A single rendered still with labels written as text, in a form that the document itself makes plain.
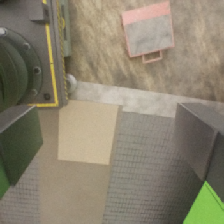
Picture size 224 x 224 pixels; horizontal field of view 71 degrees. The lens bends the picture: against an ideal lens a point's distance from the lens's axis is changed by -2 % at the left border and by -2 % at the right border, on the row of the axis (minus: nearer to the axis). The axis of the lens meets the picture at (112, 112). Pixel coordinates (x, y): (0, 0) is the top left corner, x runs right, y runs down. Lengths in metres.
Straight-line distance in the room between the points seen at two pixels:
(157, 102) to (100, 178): 0.89
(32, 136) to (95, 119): 1.14
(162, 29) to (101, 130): 0.86
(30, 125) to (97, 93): 1.10
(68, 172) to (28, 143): 1.48
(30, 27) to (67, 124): 0.77
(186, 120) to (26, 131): 0.16
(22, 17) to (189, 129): 0.84
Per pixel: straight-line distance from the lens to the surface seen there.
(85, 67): 1.25
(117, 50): 1.23
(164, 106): 1.38
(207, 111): 0.18
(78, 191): 1.80
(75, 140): 1.42
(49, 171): 1.70
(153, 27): 1.15
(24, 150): 0.18
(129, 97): 1.29
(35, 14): 0.80
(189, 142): 0.18
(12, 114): 0.18
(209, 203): 1.10
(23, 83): 0.83
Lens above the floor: 1.23
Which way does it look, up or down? 69 degrees down
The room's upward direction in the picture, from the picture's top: 175 degrees clockwise
